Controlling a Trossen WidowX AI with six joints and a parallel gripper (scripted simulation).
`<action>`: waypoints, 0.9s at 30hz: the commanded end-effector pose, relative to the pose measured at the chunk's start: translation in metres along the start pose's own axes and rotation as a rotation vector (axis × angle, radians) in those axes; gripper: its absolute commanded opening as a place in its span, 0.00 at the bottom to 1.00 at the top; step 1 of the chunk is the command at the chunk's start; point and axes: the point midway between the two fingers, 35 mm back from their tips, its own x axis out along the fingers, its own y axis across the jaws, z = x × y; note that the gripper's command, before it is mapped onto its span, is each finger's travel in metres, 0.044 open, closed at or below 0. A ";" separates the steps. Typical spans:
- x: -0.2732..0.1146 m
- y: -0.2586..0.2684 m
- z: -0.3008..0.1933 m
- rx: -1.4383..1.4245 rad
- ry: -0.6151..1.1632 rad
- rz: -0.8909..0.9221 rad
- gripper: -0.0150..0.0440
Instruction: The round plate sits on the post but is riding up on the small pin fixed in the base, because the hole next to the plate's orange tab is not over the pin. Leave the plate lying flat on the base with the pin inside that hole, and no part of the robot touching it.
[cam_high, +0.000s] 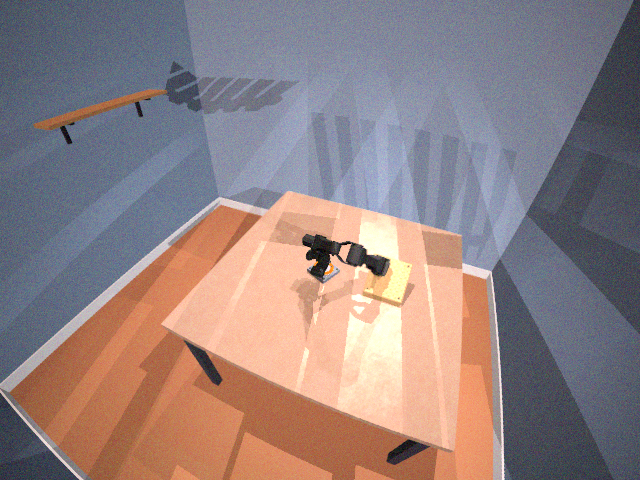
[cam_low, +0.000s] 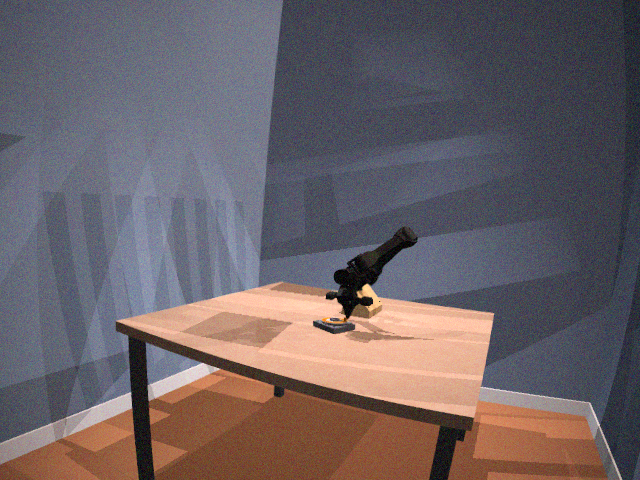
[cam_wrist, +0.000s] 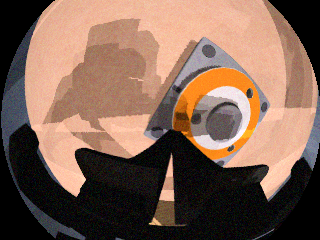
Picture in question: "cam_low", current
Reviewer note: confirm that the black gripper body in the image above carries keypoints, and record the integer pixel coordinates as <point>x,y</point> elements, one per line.
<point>364,301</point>

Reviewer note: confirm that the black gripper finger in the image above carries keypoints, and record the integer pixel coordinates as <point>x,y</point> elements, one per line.
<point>351,309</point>
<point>346,307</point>

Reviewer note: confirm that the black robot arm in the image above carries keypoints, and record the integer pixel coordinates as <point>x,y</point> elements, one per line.
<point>368,266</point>

